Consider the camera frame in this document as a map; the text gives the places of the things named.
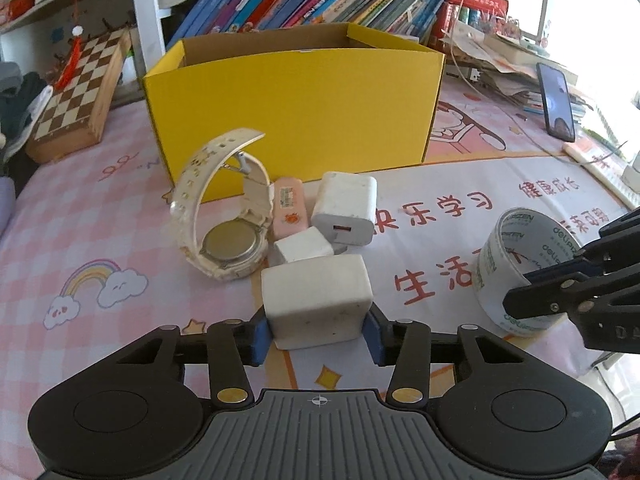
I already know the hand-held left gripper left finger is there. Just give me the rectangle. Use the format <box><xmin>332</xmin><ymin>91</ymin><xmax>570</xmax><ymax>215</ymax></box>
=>
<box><xmin>116</xmin><ymin>305</ymin><xmax>275</xmax><ymax>407</ymax></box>

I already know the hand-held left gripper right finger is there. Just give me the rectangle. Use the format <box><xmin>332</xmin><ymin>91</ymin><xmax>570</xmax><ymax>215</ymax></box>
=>
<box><xmin>367</xmin><ymin>305</ymin><xmax>527</xmax><ymax>407</ymax></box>

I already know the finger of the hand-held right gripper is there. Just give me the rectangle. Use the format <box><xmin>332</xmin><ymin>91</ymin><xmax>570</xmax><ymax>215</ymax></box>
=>
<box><xmin>575</xmin><ymin>208</ymin><xmax>640</xmax><ymax>273</ymax></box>
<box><xmin>501</xmin><ymin>260</ymin><xmax>640</xmax><ymax>319</ymax></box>

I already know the clear printed tape roll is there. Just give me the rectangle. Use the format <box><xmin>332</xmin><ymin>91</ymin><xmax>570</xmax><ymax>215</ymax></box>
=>
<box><xmin>472</xmin><ymin>206</ymin><xmax>583</xmax><ymax>336</ymax></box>

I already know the large white charger block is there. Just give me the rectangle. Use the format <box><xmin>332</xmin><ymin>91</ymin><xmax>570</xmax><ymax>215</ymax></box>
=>
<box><xmin>261</xmin><ymin>254</ymin><xmax>373</xmax><ymax>351</ymax></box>

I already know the cream plastic wristwatch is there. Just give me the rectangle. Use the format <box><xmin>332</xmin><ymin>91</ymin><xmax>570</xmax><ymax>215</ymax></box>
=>
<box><xmin>167</xmin><ymin>128</ymin><xmax>276</xmax><ymax>281</ymax></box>

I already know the small white charger cube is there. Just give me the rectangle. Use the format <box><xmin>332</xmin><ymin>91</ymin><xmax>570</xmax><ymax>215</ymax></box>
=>
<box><xmin>272</xmin><ymin>226</ymin><xmax>351</xmax><ymax>267</ymax></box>

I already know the small pink eraser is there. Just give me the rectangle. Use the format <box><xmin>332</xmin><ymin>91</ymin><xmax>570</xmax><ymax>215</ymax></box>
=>
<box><xmin>270</xmin><ymin>176</ymin><xmax>305</xmax><ymax>241</ymax></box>

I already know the white USB wall charger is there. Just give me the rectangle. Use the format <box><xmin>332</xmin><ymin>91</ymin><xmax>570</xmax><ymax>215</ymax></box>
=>
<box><xmin>311</xmin><ymin>171</ymin><xmax>378</xmax><ymax>247</ymax></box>

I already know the yellow cardboard box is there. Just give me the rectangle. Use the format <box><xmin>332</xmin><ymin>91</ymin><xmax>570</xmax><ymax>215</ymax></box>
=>
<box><xmin>142</xmin><ymin>22</ymin><xmax>446</xmax><ymax>203</ymax></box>

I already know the white orange booklet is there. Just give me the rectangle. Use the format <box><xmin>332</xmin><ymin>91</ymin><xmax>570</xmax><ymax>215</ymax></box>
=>
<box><xmin>562</xmin><ymin>137</ymin><xmax>636</xmax><ymax>208</ymax></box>

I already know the black smartphone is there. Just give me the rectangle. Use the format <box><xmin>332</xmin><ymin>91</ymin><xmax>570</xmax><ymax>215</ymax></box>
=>
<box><xmin>536</xmin><ymin>61</ymin><xmax>577</xmax><ymax>143</ymax></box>

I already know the pink printed tablecloth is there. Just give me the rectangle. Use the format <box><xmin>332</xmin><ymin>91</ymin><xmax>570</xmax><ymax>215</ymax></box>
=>
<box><xmin>0</xmin><ymin>72</ymin><xmax>640</xmax><ymax>441</ymax></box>

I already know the messy stack of papers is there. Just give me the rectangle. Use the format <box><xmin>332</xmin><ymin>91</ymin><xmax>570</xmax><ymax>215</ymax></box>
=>
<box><xmin>445</xmin><ymin>7</ymin><xmax>591</xmax><ymax>116</ymax></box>

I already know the wooden folding chessboard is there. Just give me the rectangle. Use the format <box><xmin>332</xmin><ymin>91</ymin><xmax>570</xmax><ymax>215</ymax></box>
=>
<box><xmin>24</xmin><ymin>27</ymin><xmax>132</xmax><ymax>163</ymax></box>

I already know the red tassel ornament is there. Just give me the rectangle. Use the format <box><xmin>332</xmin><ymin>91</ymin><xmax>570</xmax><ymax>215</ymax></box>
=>
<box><xmin>52</xmin><ymin>25</ymin><xmax>86</xmax><ymax>92</ymax></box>

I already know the pile of clothes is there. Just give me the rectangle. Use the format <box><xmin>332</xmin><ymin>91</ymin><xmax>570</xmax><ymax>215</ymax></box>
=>
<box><xmin>0</xmin><ymin>60</ymin><xmax>53</xmax><ymax>201</ymax></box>

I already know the white shelf unit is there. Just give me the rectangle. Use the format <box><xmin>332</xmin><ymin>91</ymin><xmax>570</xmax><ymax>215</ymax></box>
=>
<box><xmin>0</xmin><ymin>0</ymin><xmax>556</xmax><ymax>106</ymax></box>

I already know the white cable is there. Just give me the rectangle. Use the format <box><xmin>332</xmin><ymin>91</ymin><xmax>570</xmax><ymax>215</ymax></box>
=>
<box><xmin>442</xmin><ymin>0</ymin><xmax>571</xmax><ymax>158</ymax></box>

